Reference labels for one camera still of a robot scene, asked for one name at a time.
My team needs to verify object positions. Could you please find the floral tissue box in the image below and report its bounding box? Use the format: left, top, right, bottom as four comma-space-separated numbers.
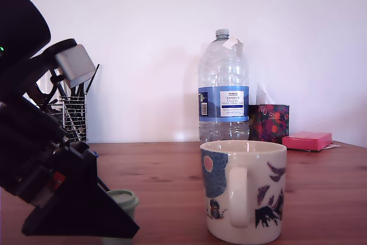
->
248, 103, 290, 142

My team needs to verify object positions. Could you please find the pale green coffee capsule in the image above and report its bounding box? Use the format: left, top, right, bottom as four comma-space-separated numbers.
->
101, 189, 140, 245

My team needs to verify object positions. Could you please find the flat pink box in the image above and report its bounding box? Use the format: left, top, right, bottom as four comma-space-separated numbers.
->
282, 131, 333, 153

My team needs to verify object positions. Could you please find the white illustrated ceramic mug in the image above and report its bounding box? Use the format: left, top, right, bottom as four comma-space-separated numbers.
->
200, 139, 288, 242

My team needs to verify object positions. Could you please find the chrome wire utensil rack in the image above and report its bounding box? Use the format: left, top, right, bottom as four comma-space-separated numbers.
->
37, 96, 89, 145

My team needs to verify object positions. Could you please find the large clear water bottle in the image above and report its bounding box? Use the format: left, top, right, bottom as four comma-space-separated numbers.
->
198, 29, 251, 144

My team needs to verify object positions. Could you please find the grey camera box with bracket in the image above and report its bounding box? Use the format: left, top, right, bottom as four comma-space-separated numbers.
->
42, 38, 97, 89

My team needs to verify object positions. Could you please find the white tissue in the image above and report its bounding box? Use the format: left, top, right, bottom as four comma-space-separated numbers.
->
256, 81, 278, 105

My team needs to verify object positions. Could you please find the thick black utensil handle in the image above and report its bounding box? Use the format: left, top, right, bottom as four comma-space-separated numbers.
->
49, 68, 69, 99

